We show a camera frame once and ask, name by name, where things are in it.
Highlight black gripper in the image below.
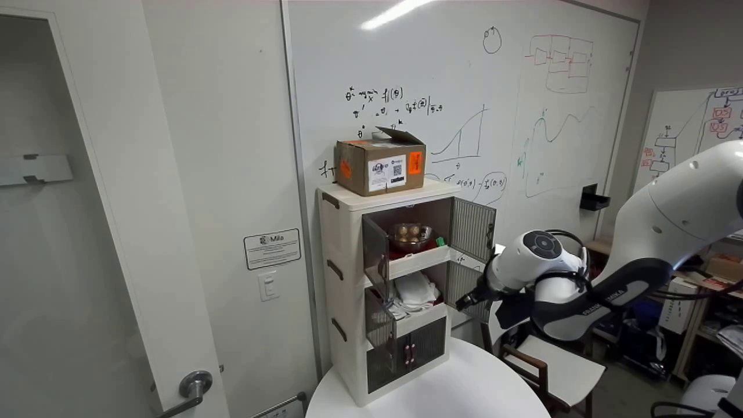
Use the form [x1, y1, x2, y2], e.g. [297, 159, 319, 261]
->
[455, 267, 499, 311]

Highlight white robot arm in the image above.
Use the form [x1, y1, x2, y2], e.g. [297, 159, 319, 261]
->
[455, 140, 743, 342]

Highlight bottom shelf doors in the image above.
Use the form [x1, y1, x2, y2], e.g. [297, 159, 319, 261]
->
[367, 318, 446, 390]

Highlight bowl in top shelf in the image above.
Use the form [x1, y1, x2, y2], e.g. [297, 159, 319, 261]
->
[392, 222, 432, 251]

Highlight white plastic shelf cabinet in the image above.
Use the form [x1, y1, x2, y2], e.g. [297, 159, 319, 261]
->
[316, 181, 490, 405]

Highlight white room door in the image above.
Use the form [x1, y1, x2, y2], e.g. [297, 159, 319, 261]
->
[0, 6, 234, 418]

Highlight white folded towel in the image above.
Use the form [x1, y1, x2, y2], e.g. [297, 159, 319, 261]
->
[395, 273, 440, 311]

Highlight white wooden chair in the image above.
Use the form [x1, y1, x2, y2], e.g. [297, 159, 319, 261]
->
[485, 302, 606, 418]

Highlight black whiteboard eraser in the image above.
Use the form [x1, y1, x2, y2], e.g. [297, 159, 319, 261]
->
[581, 183, 612, 210]

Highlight cardboard box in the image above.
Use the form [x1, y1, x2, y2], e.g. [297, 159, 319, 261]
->
[334, 128, 428, 195]

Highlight standing whiteboard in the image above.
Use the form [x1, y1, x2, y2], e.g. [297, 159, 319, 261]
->
[635, 86, 743, 187]

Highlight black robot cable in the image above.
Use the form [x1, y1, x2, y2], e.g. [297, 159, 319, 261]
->
[529, 228, 743, 328]

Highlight large wall whiteboard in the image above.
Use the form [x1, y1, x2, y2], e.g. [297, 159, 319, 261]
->
[282, 0, 642, 235]

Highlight white light switch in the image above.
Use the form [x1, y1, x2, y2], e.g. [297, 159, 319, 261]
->
[261, 272, 280, 302]

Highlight wall sign plate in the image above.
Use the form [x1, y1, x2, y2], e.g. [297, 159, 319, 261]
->
[244, 228, 303, 270]

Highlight silver door handle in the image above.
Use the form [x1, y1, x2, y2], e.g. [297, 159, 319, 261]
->
[161, 372, 215, 418]

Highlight grey wall mounted bracket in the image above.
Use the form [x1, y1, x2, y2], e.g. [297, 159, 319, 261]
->
[0, 152, 74, 185]

